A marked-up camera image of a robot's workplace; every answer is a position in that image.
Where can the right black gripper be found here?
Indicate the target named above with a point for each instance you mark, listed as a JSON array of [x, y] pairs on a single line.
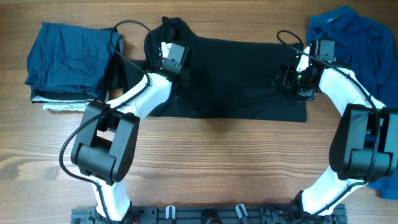
[[290, 71]]

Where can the left white rail clip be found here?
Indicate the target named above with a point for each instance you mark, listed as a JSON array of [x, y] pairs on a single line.
[[170, 212]]

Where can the folded dark blue garment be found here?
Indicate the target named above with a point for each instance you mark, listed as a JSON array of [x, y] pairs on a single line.
[[70, 59]]

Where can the right white rail clip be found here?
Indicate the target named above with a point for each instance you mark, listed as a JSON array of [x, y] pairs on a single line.
[[242, 213]]

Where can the blue polo shirt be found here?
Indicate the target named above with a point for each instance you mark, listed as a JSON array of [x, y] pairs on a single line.
[[364, 44]]

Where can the folded black garment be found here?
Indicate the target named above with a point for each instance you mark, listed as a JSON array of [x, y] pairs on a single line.
[[116, 71]]

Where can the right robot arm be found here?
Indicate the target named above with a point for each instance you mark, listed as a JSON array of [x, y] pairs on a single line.
[[364, 147]]

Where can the folded white garment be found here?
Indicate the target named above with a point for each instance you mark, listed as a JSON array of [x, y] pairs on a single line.
[[77, 101]]

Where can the white rail clip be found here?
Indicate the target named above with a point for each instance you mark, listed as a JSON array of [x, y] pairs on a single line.
[[170, 212], [242, 213]]

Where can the black polo shirt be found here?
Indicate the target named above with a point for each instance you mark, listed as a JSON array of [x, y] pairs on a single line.
[[220, 78]]

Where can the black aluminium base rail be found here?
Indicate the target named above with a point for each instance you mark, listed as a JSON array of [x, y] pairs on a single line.
[[265, 214]]

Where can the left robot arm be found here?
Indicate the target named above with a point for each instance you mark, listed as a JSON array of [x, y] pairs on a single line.
[[106, 139]]

